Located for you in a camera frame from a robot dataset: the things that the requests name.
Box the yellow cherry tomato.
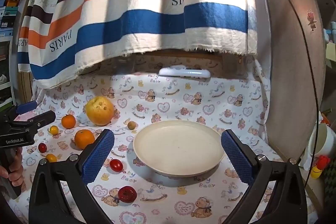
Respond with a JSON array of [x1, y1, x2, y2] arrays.
[[46, 153, 58, 162], [49, 126, 59, 136]]

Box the small red apple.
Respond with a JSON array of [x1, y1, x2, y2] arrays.
[[38, 143, 48, 153], [117, 186, 137, 203]]

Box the small orange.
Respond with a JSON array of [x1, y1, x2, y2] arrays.
[[61, 114, 76, 129]]

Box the large orange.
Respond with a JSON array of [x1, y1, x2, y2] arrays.
[[74, 129, 95, 150]]

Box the large yellow apple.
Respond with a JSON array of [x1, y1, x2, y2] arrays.
[[85, 96, 114, 126]]

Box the red cherry tomato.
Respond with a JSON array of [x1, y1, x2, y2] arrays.
[[109, 159, 123, 173]]

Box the brown longan fruit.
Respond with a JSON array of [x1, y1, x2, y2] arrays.
[[127, 121, 137, 130]]

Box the person left hand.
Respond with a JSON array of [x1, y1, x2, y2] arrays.
[[0, 147, 23, 186]]

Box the pink plastic toy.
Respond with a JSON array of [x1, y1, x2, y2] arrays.
[[15, 111, 36, 121]]

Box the red yellow toy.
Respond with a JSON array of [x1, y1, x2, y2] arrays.
[[310, 155, 330, 179]]

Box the white cup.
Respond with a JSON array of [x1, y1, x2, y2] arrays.
[[307, 123, 335, 158]]

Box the wooden headboard panel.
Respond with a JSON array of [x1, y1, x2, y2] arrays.
[[266, 0, 325, 160]]

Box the striped Paris blanket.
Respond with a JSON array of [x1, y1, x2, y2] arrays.
[[17, 0, 257, 89]]

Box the storage shelf with boxes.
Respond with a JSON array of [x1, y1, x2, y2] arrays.
[[1, 0, 20, 110]]

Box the cream round plate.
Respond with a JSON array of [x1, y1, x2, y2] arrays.
[[133, 120, 225, 177]]

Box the white remote control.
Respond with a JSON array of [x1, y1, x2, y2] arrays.
[[158, 65, 211, 79]]

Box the black cable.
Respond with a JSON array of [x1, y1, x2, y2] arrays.
[[276, 0, 321, 188]]

